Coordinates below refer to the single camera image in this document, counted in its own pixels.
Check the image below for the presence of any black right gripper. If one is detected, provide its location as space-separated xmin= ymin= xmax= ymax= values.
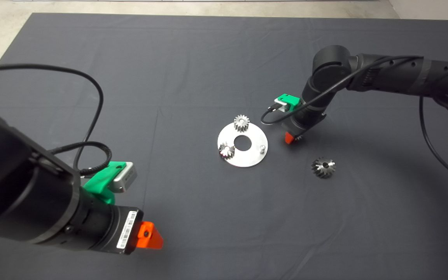
xmin=282 ymin=105 xmax=327 ymax=145

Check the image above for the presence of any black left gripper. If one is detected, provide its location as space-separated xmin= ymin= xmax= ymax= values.
xmin=96 ymin=205 xmax=164 ymax=256

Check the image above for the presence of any large steel gear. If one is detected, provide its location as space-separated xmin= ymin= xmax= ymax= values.
xmin=311 ymin=157 xmax=336 ymax=179

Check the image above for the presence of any round metal plate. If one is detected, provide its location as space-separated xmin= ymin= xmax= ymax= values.
xmin=217 ymin=121 xmax=269 ymax=168

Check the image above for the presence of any dark grey table cloth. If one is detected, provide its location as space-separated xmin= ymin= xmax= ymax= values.
xmin=0 ymin=13 xmax=448 ymax=280

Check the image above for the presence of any right green camera mount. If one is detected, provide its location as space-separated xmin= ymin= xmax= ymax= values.
xmin=276 ymin=94 xmax=300 ymax=111

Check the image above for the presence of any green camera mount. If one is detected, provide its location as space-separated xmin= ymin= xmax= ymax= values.
xmin=83 ymin=161 xmax=127 ymax=205
xmin=276 ymin=94 xmax=300 ymax=111

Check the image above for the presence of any left silver camera box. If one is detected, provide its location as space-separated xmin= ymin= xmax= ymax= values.
xmin=110 ymin=162 xmax=138 ymax=193

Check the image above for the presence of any left green camera mount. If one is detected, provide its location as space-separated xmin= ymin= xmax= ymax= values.
xmin=83 ymin=161 xmax=127 ymax=205

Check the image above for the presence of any left arm braided black cable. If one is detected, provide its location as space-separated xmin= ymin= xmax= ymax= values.
xmin=49 ymin=141 xmax=112 ymax=176

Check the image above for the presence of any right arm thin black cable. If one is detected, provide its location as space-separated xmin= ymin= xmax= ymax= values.
xmin=261 ymin=56 xmax=448 ymax=186

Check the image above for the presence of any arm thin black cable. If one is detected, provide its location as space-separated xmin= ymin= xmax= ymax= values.
xmin=261 ymin=56 xmax=448 ymax=186
xmin=0 ymin=64 xmax=104 ymax=170

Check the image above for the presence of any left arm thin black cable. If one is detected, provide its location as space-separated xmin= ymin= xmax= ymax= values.
xmin=0 ymin=64 xmax=104 ymax=170

